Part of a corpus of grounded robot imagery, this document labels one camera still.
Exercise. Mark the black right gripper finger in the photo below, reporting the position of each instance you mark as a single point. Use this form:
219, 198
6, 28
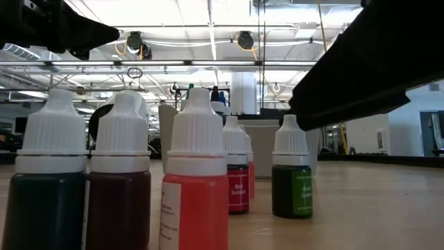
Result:
388, 45
347, 107

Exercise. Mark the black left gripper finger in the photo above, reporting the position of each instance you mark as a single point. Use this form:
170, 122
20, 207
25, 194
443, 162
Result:
79, 31

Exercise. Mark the grey plastic bin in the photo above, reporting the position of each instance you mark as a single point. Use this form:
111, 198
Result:
263, 149

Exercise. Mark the small green dropper bottle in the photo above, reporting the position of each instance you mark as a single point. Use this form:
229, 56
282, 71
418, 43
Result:
291, 191

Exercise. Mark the small orange-red dropper bottle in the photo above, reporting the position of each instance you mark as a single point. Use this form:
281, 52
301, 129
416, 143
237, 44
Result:
201, 208
252, 177

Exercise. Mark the large blue-capped dye bottle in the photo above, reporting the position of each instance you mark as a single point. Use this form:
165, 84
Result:
222, 98

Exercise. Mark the small Red Sunset dropper bottle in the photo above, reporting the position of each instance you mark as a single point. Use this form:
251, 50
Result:
238, 191

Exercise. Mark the small dark teal dropper bottle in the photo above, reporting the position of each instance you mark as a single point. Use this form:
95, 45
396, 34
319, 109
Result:
45, 208

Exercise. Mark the small dark brown dropper bottle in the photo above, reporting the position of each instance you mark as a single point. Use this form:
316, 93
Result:
119, 208

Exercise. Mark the dark door panel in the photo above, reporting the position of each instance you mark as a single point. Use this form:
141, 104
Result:
430, 135

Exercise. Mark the white square column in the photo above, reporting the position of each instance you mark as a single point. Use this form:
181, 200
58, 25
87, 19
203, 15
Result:
243, 90

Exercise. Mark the small black ceiling reel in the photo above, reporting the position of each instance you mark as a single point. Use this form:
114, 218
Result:
174, 89

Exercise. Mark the silver ventilation duct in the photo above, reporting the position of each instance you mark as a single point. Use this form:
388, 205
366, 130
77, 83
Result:
24, 52

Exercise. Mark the white wall dispenser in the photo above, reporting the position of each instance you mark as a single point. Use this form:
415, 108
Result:
383, 139

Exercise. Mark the black aluminium table frame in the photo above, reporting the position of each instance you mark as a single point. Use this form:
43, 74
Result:
381, 160

